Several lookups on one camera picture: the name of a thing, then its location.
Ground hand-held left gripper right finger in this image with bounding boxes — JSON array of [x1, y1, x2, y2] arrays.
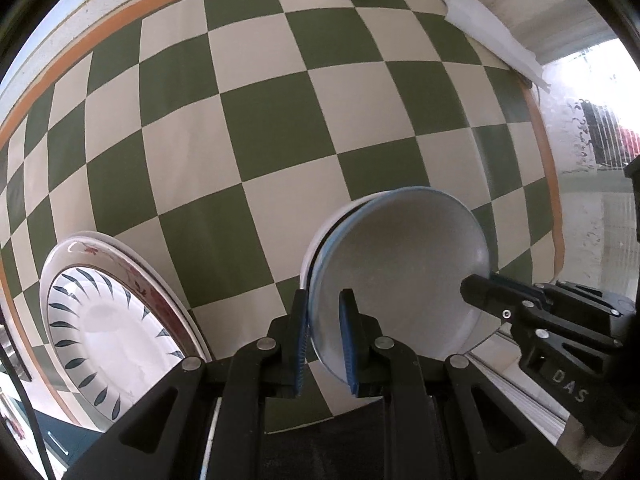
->
[[337, 287, 557, 480]]

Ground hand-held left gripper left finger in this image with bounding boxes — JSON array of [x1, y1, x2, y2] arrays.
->
[[65, 287, 313, 480]]

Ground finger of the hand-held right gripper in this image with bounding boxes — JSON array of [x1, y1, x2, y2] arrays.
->
[[537, 280, 635, 318], [459, 272, 556, 346]]

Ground white bowl with printed side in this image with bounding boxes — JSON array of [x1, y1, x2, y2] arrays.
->
[[307, 191, 491, 387]]

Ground plain white bowl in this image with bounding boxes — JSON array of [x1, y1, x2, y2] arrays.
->
[[299, 187, 502, 361]]

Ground white plate grey flower print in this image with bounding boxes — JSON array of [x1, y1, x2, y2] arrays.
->
[[39, 231, 209, 363]]

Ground white plate red floral print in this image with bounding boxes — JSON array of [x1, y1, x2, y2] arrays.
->
[[40, 239, 205, 431]]

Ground white plate dark leaf stripes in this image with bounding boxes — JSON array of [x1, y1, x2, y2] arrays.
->
[[46, 266, 189, 419]]

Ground sliding glass door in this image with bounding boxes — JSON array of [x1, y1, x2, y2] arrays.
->
[[537, 30, 640, 286]]

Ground green checkered tablecloth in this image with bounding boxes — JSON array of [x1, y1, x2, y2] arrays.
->
[[0, 0, 567, 435]]

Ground white paper napkin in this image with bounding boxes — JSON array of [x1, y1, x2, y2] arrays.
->
[[442, 0, 551, 94]]

